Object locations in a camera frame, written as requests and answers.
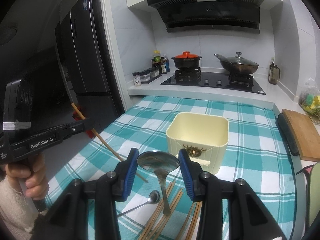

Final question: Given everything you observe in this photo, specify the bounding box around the wooden chopstick five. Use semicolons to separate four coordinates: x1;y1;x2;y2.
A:
185;202;202;240

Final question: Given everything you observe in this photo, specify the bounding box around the dark soy sauce bottle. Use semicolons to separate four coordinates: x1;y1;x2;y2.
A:
161;57;167;74

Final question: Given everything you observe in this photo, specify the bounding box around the glass teapot with dark handle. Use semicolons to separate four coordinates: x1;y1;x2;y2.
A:
268;57;281;85

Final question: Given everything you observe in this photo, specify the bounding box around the teal white checkered tablecloth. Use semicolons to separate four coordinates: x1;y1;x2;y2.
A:
46;96;296;239

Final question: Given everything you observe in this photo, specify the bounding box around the wooden chopstick six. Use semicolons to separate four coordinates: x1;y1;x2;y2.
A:
188;202;202;239

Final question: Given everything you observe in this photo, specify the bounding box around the black refrigerator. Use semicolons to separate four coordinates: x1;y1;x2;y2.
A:
55;0;118;132

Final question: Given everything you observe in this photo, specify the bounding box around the black glass gas stove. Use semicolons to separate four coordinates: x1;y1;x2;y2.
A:
161;68;266;95

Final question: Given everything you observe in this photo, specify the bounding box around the spice jar rack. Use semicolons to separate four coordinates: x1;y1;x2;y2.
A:
139;67;161;83

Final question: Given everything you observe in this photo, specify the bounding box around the cream plastic utensil container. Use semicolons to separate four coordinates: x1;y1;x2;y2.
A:
166;112;229;174

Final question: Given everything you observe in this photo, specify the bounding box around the wooden chopstick one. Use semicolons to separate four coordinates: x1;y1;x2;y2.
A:
138;180;176;240

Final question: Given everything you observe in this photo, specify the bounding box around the red object on floor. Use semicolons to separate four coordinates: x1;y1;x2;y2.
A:
71;103;94;139

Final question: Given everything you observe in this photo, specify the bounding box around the black clay pot orange lid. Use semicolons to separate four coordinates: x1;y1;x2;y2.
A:
172;51;202;69

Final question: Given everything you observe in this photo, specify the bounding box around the wooden chopstick three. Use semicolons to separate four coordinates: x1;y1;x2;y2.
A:
146;189;183;239

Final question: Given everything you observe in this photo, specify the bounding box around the wooden cutting board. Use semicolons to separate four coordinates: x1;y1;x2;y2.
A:
282;109;319;161

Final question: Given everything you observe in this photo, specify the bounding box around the black wok with glass lid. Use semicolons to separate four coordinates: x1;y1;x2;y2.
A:
214;51;259;75

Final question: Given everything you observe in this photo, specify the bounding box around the small steel spoon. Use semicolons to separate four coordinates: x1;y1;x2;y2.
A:
117;190;161;217

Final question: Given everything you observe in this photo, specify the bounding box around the plastic bag with colourful items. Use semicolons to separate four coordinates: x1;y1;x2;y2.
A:
299;78;320;125

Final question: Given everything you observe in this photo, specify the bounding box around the blue label sauce bottle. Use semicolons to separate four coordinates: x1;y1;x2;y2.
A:
163;54;170;73

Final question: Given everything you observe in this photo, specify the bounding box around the large steel ladle spoon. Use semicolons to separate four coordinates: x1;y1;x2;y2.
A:
137;151;180;216

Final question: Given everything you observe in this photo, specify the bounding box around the wooden chopstick four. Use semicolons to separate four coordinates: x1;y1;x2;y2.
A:
175;203;195;240

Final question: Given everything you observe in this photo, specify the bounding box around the wooden chopstick two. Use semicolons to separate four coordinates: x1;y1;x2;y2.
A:
139;190;182;239

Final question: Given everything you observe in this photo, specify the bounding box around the black range hood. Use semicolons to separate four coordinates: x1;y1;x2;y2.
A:
149;0;260;34

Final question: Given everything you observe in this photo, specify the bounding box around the white spice shaker jar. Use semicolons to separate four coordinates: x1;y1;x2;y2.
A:
132;72;142;86

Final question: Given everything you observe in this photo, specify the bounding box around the wooden chopstick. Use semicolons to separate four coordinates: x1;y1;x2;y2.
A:
70;102;149;183

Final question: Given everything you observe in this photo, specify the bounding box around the white fuzzy left sleeve forearm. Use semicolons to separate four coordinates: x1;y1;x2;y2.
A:
1;176;39;239

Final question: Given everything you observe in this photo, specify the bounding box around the person's left hand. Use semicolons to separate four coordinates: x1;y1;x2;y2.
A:
5;153;49;200

